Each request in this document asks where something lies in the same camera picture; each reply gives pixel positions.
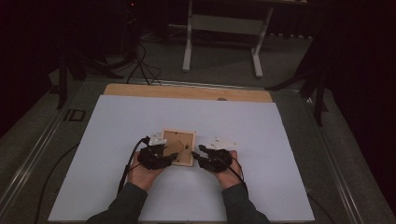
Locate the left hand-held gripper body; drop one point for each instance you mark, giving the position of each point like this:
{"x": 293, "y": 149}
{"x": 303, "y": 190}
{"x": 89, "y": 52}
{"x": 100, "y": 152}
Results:
{"x": 151, "y": 158}

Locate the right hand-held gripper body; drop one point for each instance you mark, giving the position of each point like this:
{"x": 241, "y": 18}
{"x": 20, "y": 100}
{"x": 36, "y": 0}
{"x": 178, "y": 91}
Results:
{"x": 218, "y": 161}

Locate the square wooden clock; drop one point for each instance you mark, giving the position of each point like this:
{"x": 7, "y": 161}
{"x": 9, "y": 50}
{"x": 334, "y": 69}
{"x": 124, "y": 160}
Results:
{"x": 177, "y": 138}

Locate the person's right hand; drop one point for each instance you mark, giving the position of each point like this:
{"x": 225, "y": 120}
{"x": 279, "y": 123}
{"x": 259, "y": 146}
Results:
{"x": 229, "y": 177}

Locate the person's left hand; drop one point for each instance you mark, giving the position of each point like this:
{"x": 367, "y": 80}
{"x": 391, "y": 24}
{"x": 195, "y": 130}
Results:
{"x": 141, "y": 177}

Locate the white table sheet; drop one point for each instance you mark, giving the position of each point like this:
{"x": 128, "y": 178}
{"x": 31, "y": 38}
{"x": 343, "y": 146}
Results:
{"x": 249, "y": 124}

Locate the black metal stand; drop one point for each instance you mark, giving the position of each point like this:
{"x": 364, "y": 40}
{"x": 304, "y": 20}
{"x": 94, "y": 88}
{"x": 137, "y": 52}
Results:
{"x": 319, "y": 99}
{"x": 63, "y": 87}

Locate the black floor bracket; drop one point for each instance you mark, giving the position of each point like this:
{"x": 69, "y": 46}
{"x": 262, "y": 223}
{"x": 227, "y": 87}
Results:
{"x": 74, "y": 115}

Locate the metal floor rail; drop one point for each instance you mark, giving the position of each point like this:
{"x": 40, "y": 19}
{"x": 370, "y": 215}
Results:
{"x": 31, "y": 155}
{"x": 336, "y": 161}

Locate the white metal table frame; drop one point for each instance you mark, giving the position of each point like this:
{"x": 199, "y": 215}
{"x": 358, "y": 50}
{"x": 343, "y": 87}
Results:
{"x": 224, "y": 25}

